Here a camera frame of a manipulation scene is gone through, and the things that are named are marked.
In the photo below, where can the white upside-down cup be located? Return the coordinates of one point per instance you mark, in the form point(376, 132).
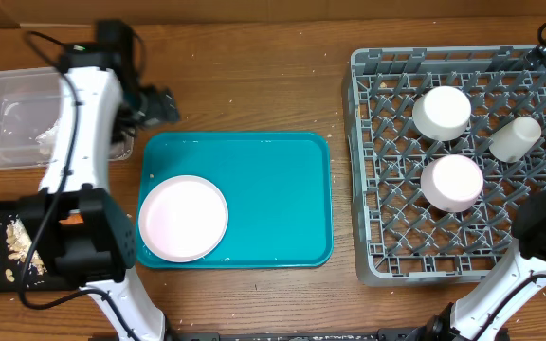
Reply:
point(515, 139)

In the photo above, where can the teal plastic tray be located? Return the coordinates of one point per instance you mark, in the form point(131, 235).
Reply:
point(278, 191)

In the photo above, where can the pale green bowl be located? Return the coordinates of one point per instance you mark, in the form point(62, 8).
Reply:
point(442, 113)

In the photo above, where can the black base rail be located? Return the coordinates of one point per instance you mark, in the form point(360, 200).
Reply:
point(387, 334)

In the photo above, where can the large pink plate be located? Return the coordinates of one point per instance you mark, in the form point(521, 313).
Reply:
point(183, 218)

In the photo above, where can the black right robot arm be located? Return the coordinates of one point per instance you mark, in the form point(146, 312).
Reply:
point(521, 271)

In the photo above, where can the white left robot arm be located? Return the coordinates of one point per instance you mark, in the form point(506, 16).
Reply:
point(76, 227)

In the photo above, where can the grey plastic dish rack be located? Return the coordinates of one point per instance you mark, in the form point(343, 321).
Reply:
point(400, 238)

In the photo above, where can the white paper napkin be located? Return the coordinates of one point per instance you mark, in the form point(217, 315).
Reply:
point(47, 139)

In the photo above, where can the orange carrot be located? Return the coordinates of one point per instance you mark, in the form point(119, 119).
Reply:
point(73, 218)

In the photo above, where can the brown cardboard backdrop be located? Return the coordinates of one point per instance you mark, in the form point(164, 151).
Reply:
point(14, 13)

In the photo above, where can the rice and peanut scraps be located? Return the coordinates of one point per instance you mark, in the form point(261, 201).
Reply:
point(18, 243)

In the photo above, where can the clear plastic bin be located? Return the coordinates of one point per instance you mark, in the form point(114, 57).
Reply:
point(31, 100)

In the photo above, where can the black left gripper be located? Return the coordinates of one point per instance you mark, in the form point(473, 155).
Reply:
point(161, 106)

